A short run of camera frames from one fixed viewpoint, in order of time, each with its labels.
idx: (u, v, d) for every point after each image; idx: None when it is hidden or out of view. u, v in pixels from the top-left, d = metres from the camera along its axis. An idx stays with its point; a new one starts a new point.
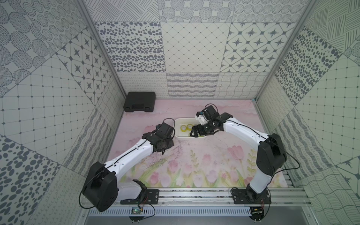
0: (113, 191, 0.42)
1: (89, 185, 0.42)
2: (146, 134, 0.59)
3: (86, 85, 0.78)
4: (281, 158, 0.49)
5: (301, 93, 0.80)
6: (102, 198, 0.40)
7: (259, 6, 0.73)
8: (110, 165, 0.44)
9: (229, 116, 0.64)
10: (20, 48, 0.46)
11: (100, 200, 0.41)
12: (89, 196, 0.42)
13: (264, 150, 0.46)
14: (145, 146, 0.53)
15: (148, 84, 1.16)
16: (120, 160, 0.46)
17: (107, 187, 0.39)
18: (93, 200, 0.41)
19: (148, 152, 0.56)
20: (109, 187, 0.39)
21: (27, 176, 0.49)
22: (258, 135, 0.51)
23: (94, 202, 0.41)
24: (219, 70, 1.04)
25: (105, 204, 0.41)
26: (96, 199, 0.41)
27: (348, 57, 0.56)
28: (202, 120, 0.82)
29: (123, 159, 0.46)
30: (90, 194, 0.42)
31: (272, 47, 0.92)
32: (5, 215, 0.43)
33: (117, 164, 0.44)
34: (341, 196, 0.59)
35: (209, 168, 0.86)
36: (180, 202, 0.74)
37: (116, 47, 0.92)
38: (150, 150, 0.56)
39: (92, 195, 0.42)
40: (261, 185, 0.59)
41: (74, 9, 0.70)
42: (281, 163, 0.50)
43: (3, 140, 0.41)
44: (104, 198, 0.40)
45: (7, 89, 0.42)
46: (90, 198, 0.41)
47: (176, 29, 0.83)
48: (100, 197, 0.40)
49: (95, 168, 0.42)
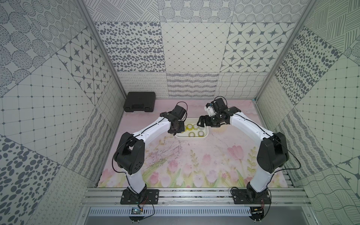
0: (141, 156, 0.49)
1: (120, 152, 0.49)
2: (163, 112, 0.66)
3: (86, 85, 0.78)
4: (282, 156, 0.50)
5: (301, 93, 0.80)
6: (133, 161, 0.47)
7: (259, 6, 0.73)
8: (138, 134, 0.51)
9: (238, 109, 0.64)
10: (20, 48, 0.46)
11: (131, 163, 0.47)
12: (120, 161, 0.49)
13: (265, 146, 0.47)
14: (164, 122, 0.60)
15: (148, 84, 1.16)
16: (146, 131, 0.53)
17: (138, 151, 0.46)
18: (125, 165, 0.48)
19: (166, 128, 0.63)
20: (139, 151, 0.47)
21: (27, 176, 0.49)
22: (263, 131, 0.51)
23: (126, 166, 0.48)
24: (219, 70, 1.04)
25: (135, 168, 0.48)
26: (127, 163, 0.48)
27: (348, 57, 0.56)
28: (210, 112, 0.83)
29: (148, 130, 0.53)
30: (121, 160, 0.49)
31: (272, 47, 0.92)
32: (5, 215, 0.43)
33: (143, 134, 0.51)
34: (341, 196, 0.59)
35: (209, 168, 0.86)
36: (180, 202, 0.75)
37: (116, 47, 0.92)
38: (168, 126, 0.63)
39: (123, 161, 0.49)
40: (261, 184, 0.60)
41: (74, 9, 0.70)
42: (282, 162, 0.51)
43: (3, 140, 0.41)
44: (135, 161, 0.47)
45: (6, 89, 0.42)
46: (122, 163, 0.49)
47: (176, 29, 0.83)
48: (132, 161, 0.47)
49: (124, 137, 0.49)
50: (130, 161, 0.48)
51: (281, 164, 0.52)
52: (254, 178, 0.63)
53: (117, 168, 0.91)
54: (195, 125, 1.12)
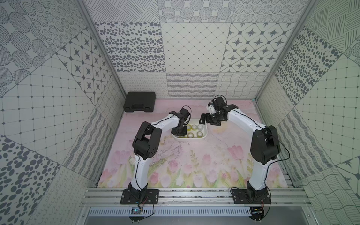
0: (156, 143, 0.56)
1: (139, 138, 0.56)
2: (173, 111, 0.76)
3: (86, 85, 0.78)
4: (274, 148, 0.53)
5: (301, 93, 0.80)
6: (151, 146, 0.54)
7: (259, 6, 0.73)
8: (154, 123, 0.59)
9: (236, 107, 0.69)
10: (20, 49, 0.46)
11: (149, 148, 0.54)
12: (138, 146, 0.56)
13: (257, 137, 0.51)
14: (174, 117, 0.70)
15: (148, 84, 1.16)
16: (161, 122, 0.62)
17: (155, 138, 0.54)
18: (143, 150, 0.55)
19: (175, 124, 0.72)
20: (155, 138, 0.54)
21: (27, 176, 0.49)
22: (256, 124, 0.55)
23: (144, 150, 0.55)
24: (219, 70, 1.04)
25: (150, 153, 0.55)
26: (145, 148, 0.55)
27: (348, 58, 0.56)
28: (212, 110, 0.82)
29: (162, 121, 0.63)
30: (139, 144, 0.56)
31: (272, 48, 0.92)
32: (5, 215, 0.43)
33: (158, 124, 0.60)
34: (341, 196, 0.59)
35: (208, 168, 0.86)
36: (180, 202, 0.75)
37: (116, 47, 0.92)
38: (176, 123, 0.72)
39: (141, 146, 0.56)
40: (259, 181, 0.61)
41: (74, 9, 0.69)
42: (274, 154, 0.54)
43: (3, 140, 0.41)
44: (151, 147, 0.54)
45: (6, 89, 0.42)
46: (139, 148, 0.56)
47: (176, 29, 0.83)
48: (149, 146, 0.55)
49: (144, 125, 0.57)
50: (146, 146, 0.55)
51: (273, 156, 0.54)
52: (253, 176, 0.64)
53: (118, 168, 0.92)
54: (194, 125, 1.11)
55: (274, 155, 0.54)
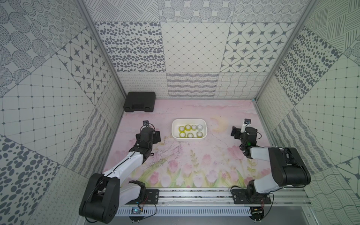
0: (116, 197, 0.43)
1: (88, 199, 0.41)
2: (133, 147, 0.64)
3: (86, 85, 0.78)
4: (300, 170, 0.46)
5: (301, 93, 0.80)
6: (107, 207, 0.40)
7: (259, 6, 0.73)
8: (109, 173, 0.45)
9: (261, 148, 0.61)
10: (20, 48, 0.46)
11: (105, 210, 0.40)
12: (90, 212, 0.40)
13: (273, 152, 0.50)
14: (136, 154, 0.59)
15: (148, 84, 1.16)
16: (119, 167, 0.49)
17: (112, 192, 0.41)
18: (96, 214, 0.39)
19: (140, 161, 0.60)
20: (114, 191, 0.41)
21: (27, 176, 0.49)
22: None
23: (98, 215, 0.39)
24: (219, 70, 1.04)
25: (109, 215, 0.40)
26: (99, 211, 0.40)
27: (347, 57, 0.56)
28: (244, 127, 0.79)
29: (121, 165, 0.50)
30: (91, 210, 0.40)
31: (272, 47, 0.92)
32: (5, 215, 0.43)
33: (116, 171, 0.47)
34: (341, 195, 0.59)
35: (209, 168, 0.86)
36: (180, 202, 0.75)
37: (116, 47, 0.92)
38: (141, 159, 0.60)
39: (93, 210, 0.40)
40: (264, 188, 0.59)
41: (74, 9, 0.70)
42: (299, 175, 0.45)
43: (3, 140, 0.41)
44: (109, 206, 0.40)
45: (7, 89, 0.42)
46: (91, 214, 0.40)
47: (176, 29, 0.83)
48: (105, 206, 0.40)
49: (94, 180, 0.42)
50: (101, 207, 0.40)
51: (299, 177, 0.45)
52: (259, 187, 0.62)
53: None
54: (193, 125, 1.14)
55: (301, 180, 0.45)
